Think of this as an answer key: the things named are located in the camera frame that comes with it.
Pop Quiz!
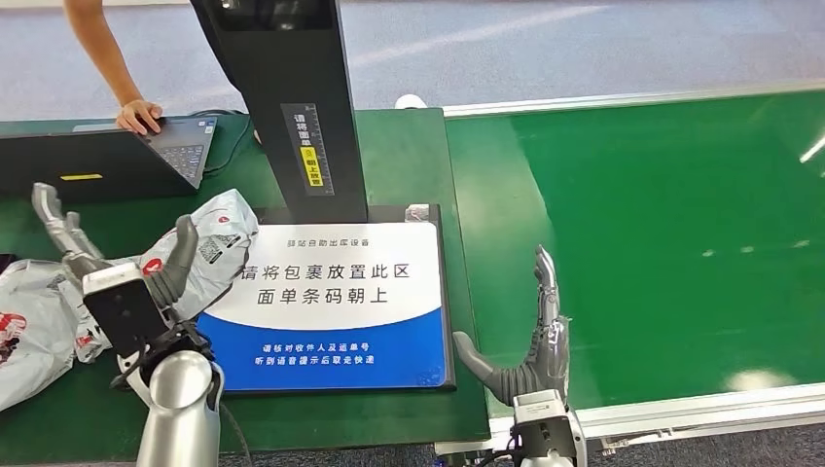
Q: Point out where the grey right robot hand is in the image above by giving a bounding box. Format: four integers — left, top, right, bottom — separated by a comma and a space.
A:
451, 243, 572, 408

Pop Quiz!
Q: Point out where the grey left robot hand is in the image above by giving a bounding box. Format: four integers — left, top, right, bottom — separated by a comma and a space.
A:
31, 181, 200, 311

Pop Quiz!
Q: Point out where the grey courier bag package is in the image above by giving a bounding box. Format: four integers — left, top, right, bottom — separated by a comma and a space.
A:
69, 188, 261, 366
0, 257, 98, 413

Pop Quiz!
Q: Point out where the flat grey courier bag package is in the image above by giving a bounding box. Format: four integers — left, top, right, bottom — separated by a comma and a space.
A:
0, 257, 98, 413

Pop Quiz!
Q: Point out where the green conveyor belt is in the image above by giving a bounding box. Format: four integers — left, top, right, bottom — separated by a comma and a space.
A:
446, 90, 825, 420

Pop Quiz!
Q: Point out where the black inbound machine column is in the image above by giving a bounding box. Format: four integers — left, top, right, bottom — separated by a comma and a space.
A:
188, 0, 371, 225

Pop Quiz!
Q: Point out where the black laptop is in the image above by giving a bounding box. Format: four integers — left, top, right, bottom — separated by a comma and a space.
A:
0, 115, 220, 203

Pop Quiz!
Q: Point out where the person's hand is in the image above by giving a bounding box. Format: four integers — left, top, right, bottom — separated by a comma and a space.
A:
115, 97, 164, 137

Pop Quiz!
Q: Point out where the black yellow column label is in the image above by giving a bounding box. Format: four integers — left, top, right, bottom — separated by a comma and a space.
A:
279, 102, 337, 198

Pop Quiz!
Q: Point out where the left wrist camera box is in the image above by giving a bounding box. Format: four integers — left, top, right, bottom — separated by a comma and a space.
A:
82, 262, 171, 360

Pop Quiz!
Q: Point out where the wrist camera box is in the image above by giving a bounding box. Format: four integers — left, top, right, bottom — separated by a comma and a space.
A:
82, 262, 171, 360
511, 389, 586, 463

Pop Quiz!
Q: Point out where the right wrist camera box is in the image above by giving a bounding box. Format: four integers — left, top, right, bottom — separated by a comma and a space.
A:
511, 389, 586, 463

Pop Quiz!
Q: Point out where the black laptop cable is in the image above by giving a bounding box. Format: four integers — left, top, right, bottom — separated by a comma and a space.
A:
203, 108, 254, 176

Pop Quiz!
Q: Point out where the blue white machine base plate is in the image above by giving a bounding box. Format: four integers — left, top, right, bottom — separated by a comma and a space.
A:
192, 203, 458, 394

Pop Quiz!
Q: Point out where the aluminium conveyor frame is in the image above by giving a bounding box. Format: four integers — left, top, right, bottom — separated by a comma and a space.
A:
435, 80, 825, 460

